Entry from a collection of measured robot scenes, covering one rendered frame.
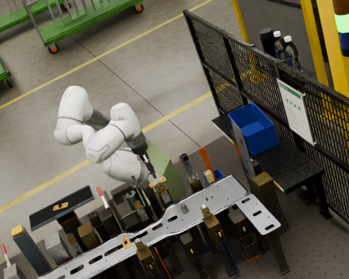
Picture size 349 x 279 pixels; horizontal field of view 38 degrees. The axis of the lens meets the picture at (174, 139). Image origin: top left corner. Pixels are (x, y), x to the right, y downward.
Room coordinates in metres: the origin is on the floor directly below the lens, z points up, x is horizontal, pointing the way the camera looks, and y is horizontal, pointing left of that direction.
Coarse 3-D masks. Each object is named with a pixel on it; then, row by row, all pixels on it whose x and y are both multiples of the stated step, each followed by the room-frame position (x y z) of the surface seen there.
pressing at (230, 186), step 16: (208, 192) 2.14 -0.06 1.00; (224, 192) 2.08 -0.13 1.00; (240, 192) 2.03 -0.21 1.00; (176, 208) 2.12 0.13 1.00; (192, 208) 2.06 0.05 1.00; (224, 208) 1.97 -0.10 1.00; (176, 224) 2.00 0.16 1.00; (192, 224) 1.95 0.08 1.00; (112, 240) 2.07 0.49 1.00; (144, 240) 1.98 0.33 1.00; (160, 240) 1.94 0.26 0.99; (80, 256) 2.05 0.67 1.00; (96, 256) 2.00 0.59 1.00; (112, 256) 1.96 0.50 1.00; (128, 256) 1.92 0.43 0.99; (48, 272) 2.03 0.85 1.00; (64, 272) 1.99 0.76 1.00; (80, 272) 1.94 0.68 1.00; (96, 272) 1.90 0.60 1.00
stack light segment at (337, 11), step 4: (332, 0) 1.54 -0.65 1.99; (336, 0) 1.52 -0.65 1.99; (340, 0) 1.51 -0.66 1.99; (344, 0) 1.50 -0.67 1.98; (348, 0) 1.50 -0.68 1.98; (336, 4) 1.52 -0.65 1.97; (340, 4) 1.51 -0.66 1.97; (344, 4) 1.50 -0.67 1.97; (348, 4) 1.50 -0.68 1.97; (336, 8) 1.52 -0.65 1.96; (340, 8) 1.51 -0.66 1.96; (344, 8) 1.50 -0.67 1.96; (348, 8) 1.50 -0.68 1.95; (336, 12) 1.53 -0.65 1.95; (340, 12) 1.51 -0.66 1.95; (344, 12) 1.51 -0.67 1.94; (348, 12) 1.50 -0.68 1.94
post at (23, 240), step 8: (24, 232) 2.24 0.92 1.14; (16, 240) 2.23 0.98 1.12; (24, 240) 2.24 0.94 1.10; (32, 240) 2.29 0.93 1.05; (24, 248) 2.23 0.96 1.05; (32, 248) 2.24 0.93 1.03; (32, 256) 2.24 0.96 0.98; (40, 256) 2.24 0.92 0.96; (32, 264) 2.23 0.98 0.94; (40, 264) 2.24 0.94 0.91; (48, 264) 2.28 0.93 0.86; (40, 272) 2.23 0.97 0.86
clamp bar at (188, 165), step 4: (184, 152) 2.25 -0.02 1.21; (180, 156) 2.23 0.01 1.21; (184, 156) 2.21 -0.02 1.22; (184, 160) 2.20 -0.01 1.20; (188, 160) 2.23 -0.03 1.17; (184, 164) 2.22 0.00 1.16; (188, 164) 2.23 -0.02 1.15; (188, 168) 2.23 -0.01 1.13; (192, 168) 2.22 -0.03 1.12; (188, 172) 2.21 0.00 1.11; (192, 172) 2.22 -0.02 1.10; (196, 176) 2.21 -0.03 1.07; (192, 180) 2.21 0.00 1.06
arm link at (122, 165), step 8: (120, 152) 2.76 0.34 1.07; (128, 152) 2.76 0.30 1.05; (112, 160) 2.71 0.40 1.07; (120, 160) 2.72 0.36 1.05; (128, 160) 2.73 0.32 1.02; (136, 160) 2.76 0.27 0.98; (104, 168) 2.73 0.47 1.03; (112, 168) 2.68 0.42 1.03; (120, 168) 2.68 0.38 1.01; (128, 168) 2.70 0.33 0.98; (136, 168) 2.72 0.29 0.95; (112, 176) 2.69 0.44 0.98; (120, 176) 2.68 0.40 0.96; (128, 176) 2.68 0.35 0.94; (136, 176) 2.70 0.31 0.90
